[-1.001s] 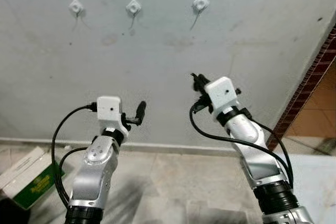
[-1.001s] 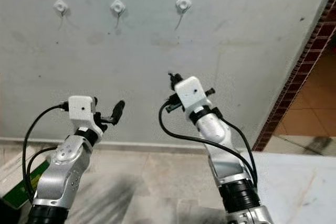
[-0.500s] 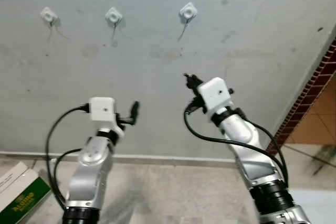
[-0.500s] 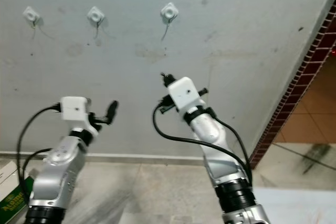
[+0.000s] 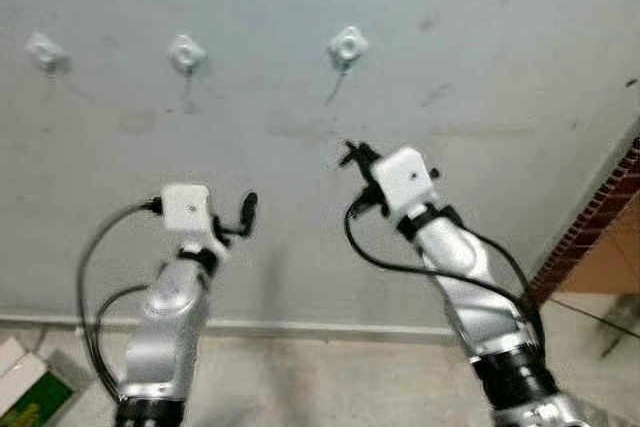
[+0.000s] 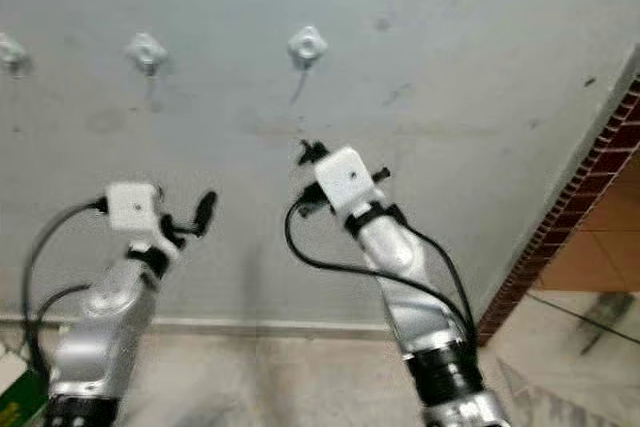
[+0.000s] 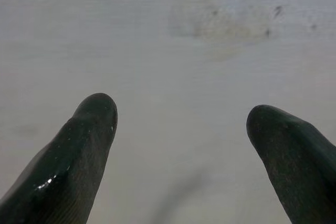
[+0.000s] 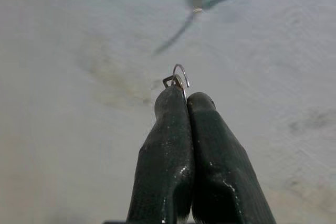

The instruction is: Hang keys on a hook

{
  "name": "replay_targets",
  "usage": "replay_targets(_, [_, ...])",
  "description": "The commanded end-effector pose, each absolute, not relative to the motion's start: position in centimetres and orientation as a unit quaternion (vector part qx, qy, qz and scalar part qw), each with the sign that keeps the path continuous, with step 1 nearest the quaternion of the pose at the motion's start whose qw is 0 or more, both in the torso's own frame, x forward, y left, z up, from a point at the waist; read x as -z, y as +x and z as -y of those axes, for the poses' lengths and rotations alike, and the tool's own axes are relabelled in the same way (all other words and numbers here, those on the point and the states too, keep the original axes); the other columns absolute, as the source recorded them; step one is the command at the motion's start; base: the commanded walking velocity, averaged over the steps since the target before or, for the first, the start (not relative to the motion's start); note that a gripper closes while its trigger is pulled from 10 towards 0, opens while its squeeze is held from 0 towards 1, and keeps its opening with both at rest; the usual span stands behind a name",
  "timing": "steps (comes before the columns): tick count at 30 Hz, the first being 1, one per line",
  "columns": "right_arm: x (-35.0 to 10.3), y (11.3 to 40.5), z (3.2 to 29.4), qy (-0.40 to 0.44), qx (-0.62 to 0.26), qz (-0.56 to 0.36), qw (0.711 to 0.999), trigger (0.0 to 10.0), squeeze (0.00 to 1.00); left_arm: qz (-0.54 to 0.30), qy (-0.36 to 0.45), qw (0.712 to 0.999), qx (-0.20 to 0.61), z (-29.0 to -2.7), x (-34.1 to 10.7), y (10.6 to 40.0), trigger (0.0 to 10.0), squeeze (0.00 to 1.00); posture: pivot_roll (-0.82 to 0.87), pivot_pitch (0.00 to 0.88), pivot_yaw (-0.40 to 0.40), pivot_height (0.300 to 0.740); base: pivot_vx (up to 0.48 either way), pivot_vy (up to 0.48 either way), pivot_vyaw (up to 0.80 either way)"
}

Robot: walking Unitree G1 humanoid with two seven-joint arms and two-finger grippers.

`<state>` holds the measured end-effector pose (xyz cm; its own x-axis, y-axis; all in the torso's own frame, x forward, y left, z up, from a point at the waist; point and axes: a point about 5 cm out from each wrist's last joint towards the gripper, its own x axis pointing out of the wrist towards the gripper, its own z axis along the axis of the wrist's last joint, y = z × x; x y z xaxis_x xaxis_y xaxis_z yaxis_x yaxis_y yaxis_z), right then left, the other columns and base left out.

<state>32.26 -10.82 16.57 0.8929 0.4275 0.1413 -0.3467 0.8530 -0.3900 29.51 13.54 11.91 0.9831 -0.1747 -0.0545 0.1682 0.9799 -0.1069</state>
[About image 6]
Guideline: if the white and green cardboard box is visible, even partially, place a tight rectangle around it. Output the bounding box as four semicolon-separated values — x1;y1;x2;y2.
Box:
0;367;51;427

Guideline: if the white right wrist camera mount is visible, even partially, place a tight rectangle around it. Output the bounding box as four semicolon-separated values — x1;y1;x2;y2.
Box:
315;147;381;213

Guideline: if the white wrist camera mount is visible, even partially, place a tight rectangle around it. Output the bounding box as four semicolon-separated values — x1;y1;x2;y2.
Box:
105;182;176;260
315;147;381;213

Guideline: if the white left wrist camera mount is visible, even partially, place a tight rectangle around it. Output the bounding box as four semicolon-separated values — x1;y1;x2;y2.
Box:
105;182;176;260

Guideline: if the white wall hook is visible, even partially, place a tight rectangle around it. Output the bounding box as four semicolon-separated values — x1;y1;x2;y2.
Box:
0;32;29;76
125;31;171;78
286;25;329;106

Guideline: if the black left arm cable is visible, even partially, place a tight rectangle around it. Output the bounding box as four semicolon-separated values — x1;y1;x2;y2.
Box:
20;199;111;388

